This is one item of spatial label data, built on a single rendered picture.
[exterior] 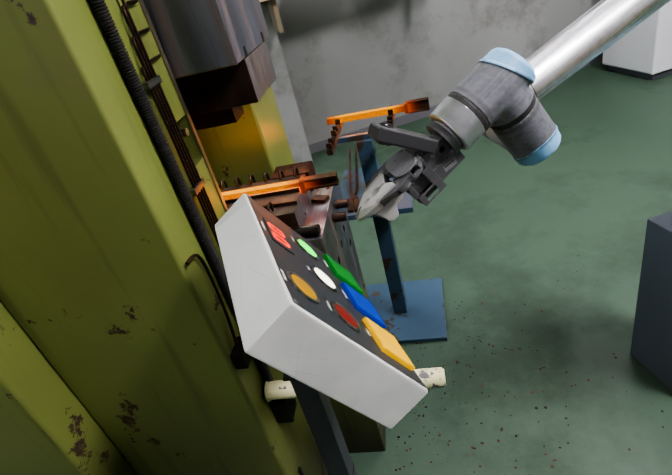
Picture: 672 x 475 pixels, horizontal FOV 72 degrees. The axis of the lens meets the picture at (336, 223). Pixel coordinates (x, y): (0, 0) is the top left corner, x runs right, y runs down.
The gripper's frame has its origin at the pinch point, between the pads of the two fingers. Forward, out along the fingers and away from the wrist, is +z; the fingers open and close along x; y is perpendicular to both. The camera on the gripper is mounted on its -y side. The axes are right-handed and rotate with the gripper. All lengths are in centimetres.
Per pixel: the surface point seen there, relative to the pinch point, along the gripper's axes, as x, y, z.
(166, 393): 20, 9, 64
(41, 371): 29, -15, 77
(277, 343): -27.0, -13.2, 16.0
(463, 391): 38, 114, 27
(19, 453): 27, -6, 99
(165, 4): 35, -42, -3
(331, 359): -27.0, -5.6, 14.3
